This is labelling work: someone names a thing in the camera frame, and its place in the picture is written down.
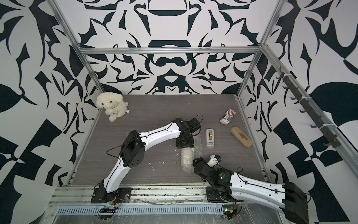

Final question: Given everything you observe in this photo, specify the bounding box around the clear bubble wrap sheet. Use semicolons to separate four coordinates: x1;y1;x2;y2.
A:
181;135;203;173

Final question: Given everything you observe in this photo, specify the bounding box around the grey tape dispenser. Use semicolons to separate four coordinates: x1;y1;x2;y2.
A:
206;128;215;148

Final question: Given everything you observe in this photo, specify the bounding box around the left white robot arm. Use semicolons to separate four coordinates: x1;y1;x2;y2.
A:
90;118;201;204

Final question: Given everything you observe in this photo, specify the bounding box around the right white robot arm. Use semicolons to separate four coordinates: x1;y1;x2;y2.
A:
193;155;309;224

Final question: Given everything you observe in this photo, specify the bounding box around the right green circuit board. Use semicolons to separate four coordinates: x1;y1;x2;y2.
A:
223;203;242;220

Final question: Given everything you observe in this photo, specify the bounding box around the tan wooden vase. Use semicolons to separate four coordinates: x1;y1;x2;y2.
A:
230;127;253;148

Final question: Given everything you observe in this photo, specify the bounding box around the white plush dog toy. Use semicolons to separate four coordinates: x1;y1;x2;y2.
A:
96;92;130;122

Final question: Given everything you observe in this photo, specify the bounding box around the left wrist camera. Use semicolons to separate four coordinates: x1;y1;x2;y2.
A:
187;118;201;134

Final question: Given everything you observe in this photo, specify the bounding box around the wall coat hook rack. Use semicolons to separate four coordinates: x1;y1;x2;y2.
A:
278;71;358;152

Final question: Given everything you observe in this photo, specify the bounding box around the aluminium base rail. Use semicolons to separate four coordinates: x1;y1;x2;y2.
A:
48;183;240;216

